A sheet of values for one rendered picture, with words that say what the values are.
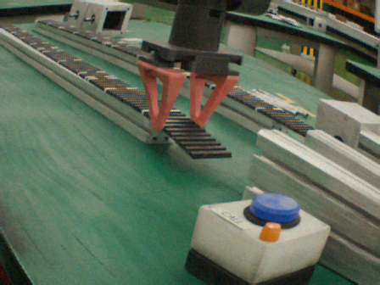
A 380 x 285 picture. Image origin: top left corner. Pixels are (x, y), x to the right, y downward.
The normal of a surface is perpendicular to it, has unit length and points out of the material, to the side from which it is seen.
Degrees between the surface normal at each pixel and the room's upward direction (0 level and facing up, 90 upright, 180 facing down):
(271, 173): 90
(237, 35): 90
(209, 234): 90
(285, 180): 90
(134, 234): 0
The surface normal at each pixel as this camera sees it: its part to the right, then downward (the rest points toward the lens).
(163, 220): 0.19, -0.94
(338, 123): -0.79, 0.02
